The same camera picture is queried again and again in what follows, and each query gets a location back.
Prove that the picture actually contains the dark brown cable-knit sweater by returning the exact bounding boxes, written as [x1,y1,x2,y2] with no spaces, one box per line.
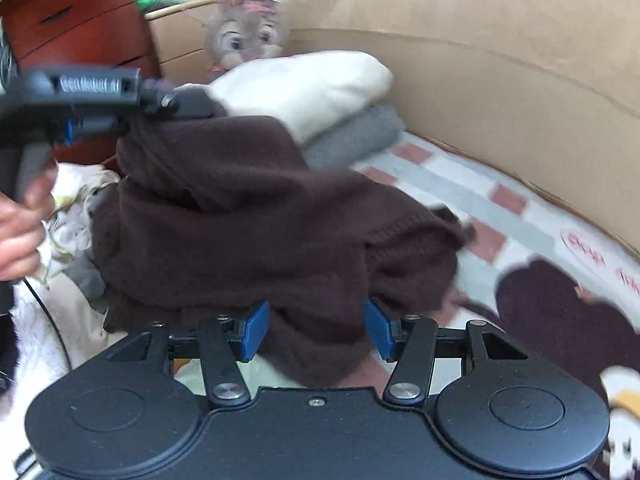
[92,117,473,388]

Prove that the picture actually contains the pile of white clothes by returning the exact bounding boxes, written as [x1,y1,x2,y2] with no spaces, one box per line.
[1,164,119,420]

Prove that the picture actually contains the person's left hand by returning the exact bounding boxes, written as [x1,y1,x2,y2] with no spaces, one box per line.
[0,158,58,282]

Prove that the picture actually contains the cream cabinet behind bunny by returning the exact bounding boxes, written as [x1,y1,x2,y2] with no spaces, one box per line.
[145,2,218,84]

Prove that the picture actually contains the grey plush bunny toy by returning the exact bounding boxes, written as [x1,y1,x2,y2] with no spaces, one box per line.
[204,0,288,80]

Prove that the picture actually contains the folded white sweater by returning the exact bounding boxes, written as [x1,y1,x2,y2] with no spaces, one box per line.
[177,50,394,145]

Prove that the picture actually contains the red wooden drawer cabinet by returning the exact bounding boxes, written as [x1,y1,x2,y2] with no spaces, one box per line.
[0,0,164,168]

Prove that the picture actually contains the checkered pink grey rug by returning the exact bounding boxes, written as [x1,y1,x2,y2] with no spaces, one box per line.
[344,129,640,480]

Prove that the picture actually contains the folded grey sweater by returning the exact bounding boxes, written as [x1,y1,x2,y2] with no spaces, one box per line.
[302,103,405,170]

